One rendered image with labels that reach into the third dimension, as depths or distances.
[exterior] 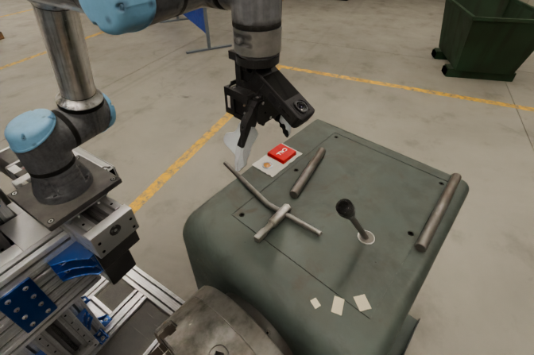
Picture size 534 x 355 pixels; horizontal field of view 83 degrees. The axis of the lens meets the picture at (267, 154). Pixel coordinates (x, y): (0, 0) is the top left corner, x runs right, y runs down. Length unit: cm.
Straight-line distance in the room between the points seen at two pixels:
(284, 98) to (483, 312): 202
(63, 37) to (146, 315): 138
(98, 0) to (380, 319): 62
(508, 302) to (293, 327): 195
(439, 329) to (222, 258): 165
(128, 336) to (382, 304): 140
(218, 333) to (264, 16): 51
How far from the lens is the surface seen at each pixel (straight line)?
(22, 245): 112
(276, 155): 84
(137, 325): 182
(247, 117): 51
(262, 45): 47
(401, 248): 71
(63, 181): 100
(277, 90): 49
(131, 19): 40
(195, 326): 62
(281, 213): 68
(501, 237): 277
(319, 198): 75
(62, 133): 96
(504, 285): 251
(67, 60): 89
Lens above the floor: 180
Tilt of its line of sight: 39 degrees down
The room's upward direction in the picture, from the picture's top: straight up
